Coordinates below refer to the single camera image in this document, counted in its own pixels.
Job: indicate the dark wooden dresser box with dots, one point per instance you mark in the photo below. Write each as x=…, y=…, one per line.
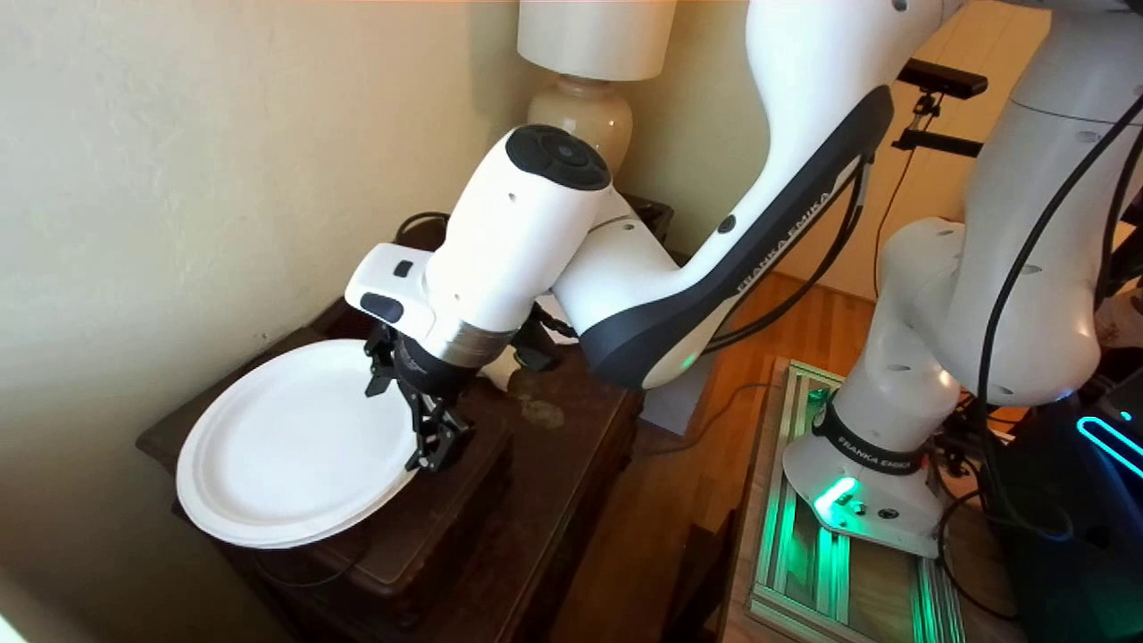
x=450, y=511

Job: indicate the white paper plate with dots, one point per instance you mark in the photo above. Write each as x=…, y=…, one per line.
x=296, y=447

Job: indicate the beige ceramic table lamp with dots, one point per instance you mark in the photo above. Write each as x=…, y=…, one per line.
x=594, y=38

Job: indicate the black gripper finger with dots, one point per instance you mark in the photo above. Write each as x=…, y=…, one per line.
x=455, y=437
x=425, y=433

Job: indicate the black stereo camera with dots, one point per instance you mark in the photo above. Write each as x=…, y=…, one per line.
x=941, y=75

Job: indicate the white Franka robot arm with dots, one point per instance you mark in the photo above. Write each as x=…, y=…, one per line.
x=521, y=252

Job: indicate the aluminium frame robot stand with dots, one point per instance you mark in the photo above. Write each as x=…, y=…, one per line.
x=809, y=584

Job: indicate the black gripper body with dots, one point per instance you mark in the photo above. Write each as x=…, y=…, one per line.
x=421, y=362

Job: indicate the dark wooden table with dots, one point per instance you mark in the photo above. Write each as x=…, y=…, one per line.
x=558, y=475

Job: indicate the black computer with blue light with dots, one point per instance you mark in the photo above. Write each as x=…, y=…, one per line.
x=1059, y=522

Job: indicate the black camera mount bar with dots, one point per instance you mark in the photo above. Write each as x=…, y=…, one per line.
x=941, y=142

